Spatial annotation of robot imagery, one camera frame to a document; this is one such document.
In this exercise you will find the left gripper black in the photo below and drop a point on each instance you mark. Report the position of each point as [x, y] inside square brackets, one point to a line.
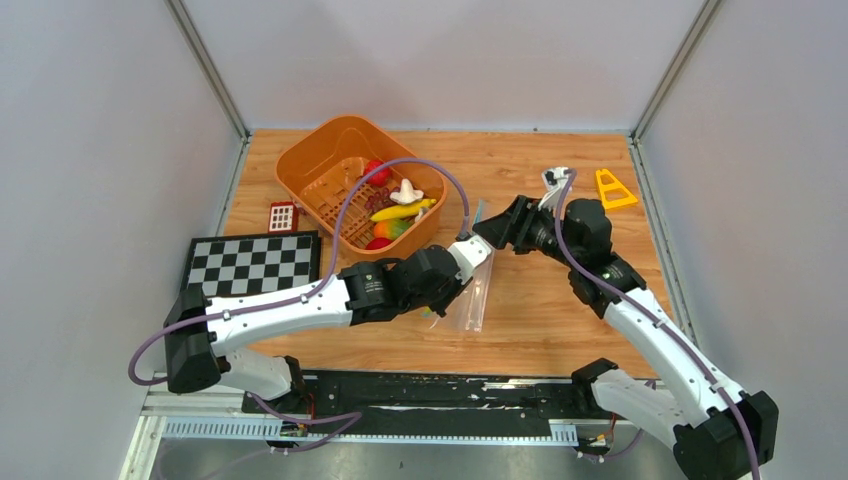
[457, 289]

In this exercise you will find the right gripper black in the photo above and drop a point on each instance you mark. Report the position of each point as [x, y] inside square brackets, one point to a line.
[512, 225]

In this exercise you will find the clear zip top bag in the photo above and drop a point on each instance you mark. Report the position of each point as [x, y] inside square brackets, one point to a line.
[466, 314]

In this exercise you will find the white toy mushroom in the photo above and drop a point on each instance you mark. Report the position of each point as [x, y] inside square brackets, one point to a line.
[406, 194]

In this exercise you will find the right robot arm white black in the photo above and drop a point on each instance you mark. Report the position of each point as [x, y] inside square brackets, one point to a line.
[713, 426]

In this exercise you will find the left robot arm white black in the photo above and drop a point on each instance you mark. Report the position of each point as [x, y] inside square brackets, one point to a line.
[207, 340]

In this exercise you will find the red toy tomato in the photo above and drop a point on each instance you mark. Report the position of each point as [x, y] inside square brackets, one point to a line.
[378, 243]

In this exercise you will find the orange green toy mango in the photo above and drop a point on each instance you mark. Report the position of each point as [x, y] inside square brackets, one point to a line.
[391, 229]

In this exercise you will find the yellow toy banana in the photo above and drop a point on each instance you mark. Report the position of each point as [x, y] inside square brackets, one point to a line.
[403, 211]

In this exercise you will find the purple toy grapes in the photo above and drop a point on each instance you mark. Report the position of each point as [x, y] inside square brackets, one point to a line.
[379, 200]

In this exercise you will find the red toy apple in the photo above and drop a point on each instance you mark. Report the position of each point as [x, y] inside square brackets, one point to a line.
[376, 174]

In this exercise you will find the yellow triangular plastic stand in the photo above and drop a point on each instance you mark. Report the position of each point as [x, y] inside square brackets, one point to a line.
[612, 192]

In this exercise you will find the orange plastic basket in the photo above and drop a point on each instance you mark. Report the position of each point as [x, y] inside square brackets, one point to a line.
[319, 170]

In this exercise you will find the red white grid block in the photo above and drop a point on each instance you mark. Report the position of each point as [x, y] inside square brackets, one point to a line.
[283, 217]

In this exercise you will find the black white checkerboard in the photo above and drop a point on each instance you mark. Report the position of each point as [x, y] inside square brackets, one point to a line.
[235, 266]

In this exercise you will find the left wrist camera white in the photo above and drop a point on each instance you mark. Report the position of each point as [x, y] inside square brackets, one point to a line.
[469, 255]

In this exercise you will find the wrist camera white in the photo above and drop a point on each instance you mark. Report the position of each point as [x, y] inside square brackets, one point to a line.
[558, 181]
[469, 255]

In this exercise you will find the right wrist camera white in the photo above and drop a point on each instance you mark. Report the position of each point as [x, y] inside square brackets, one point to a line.
[558, 181]

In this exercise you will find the black mounting base plate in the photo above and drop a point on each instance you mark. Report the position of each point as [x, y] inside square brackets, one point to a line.
[382, 404]

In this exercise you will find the right aluminium frame post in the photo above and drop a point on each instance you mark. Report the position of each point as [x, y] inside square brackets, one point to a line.
[692, 38]

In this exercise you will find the aluminium frame post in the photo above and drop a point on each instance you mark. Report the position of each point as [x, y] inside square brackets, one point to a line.
[193, 38]
[692, 38]

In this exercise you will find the left aluminium frame post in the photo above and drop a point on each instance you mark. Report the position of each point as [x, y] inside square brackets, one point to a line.
[193, 38]

